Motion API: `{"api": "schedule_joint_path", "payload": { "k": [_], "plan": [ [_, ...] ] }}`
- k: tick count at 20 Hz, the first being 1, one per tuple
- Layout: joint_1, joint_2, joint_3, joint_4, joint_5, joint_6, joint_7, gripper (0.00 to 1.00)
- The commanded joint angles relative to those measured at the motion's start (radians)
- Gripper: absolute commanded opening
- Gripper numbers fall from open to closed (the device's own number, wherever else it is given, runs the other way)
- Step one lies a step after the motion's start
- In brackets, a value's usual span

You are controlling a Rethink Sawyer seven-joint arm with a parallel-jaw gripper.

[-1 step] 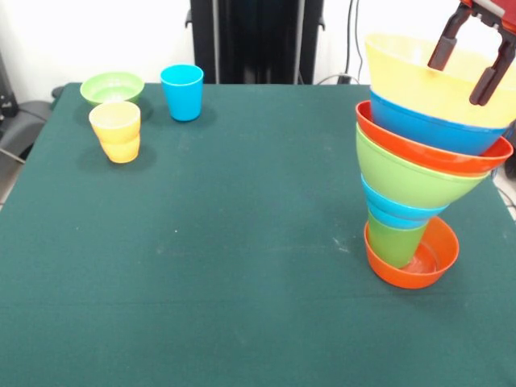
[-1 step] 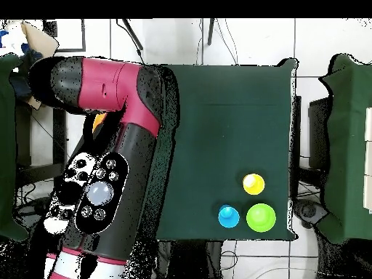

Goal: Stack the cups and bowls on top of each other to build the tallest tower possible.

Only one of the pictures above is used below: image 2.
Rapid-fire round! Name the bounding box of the large orange bowl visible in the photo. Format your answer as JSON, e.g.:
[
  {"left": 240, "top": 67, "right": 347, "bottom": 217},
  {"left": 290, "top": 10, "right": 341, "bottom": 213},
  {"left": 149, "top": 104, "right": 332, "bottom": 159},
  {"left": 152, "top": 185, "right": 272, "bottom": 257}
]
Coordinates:
[{"left": 92, "top": 112, "right": 108, "bottom": 134}]

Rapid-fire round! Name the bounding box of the dark green table cloth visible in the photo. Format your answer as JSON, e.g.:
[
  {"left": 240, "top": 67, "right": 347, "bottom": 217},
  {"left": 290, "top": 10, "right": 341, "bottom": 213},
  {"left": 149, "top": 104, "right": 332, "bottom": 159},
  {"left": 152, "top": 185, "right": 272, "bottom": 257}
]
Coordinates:
[{"left": 156, "top": 57, "right": 299, "bottom": 242}]

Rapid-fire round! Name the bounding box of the yellow cup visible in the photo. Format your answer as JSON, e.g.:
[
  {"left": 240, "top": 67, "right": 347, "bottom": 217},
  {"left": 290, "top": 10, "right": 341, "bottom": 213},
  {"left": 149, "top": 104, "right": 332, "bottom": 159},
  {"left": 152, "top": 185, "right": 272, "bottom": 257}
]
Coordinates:
[{"left": 242, "top": 173, "right": 266, "bottom": 196}]

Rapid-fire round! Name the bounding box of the blue cup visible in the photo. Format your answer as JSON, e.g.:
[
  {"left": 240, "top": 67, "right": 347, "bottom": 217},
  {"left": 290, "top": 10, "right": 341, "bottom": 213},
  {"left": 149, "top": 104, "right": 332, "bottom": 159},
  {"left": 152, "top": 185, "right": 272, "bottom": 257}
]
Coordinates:
[{"left": 218, "top": 203, "right": 241, "bottom": 229}]

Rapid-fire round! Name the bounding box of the small green bowl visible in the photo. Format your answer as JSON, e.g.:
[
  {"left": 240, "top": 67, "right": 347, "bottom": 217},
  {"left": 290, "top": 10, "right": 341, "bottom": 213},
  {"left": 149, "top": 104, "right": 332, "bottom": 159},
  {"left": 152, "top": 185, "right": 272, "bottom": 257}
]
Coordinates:
[{"left": 246, "top": 203, "right": 277, "bottom": 233}]

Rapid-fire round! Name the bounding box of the black tripod leg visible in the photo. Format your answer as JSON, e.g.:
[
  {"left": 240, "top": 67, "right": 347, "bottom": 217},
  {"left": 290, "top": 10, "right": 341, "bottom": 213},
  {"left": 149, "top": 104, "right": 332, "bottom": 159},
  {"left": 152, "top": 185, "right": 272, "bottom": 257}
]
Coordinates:
[
  {"left": 206, "top": 18, "right": 216, "bottom": 47},
  {"left": 116, "top": 18, "right": 145, "bottom": 52}
]

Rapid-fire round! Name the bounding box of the green cloth side table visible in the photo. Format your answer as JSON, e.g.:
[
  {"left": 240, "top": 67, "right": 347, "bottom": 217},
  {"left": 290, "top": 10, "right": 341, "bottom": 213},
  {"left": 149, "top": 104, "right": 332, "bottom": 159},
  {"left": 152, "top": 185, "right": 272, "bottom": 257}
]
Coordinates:
[
  {"left": 0, "top": 53, "right": 30, "bottom": 242},
  {"left": 318, "top": 53, "right": 372, "bottom": 245}
]

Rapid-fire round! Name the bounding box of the dark blue cloth bundle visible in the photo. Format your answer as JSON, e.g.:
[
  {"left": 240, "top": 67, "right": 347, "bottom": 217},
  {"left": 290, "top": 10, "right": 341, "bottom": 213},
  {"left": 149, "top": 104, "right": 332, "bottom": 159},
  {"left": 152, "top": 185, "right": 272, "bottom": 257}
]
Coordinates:
[{"left": 9, "top": 49, "right": 44, "bottom": 98}]

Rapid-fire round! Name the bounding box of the white box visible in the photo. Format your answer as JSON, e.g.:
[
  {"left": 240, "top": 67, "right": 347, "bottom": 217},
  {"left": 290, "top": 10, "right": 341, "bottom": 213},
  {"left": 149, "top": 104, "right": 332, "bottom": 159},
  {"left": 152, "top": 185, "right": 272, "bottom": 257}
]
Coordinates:
[{"left": 363, "top": 106, "right": 372, "bottom": 214}]

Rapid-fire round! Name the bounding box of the cardboard box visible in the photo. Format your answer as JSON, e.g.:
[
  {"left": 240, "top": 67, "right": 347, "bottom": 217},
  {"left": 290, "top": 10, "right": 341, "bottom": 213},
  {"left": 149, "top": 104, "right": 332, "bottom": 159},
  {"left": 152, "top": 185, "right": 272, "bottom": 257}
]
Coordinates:
[{"left": 0, "top": 19, "right": 60, "bottom": 110}]

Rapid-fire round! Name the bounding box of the black stool frame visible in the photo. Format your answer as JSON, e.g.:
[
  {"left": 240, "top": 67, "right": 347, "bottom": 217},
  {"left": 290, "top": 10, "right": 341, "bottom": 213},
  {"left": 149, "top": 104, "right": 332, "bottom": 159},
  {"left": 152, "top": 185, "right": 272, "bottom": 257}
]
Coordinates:
[{"left": 15, "top": 100, "right": 68, "bottom": 198}]

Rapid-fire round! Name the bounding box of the tangle of floor cables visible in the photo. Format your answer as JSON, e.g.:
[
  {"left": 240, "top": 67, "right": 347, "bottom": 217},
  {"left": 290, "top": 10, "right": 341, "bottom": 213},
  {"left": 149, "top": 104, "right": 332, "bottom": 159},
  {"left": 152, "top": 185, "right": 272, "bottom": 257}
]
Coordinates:
[{"left": 15, "top": 179, "right": 56, "bottom": 222}]

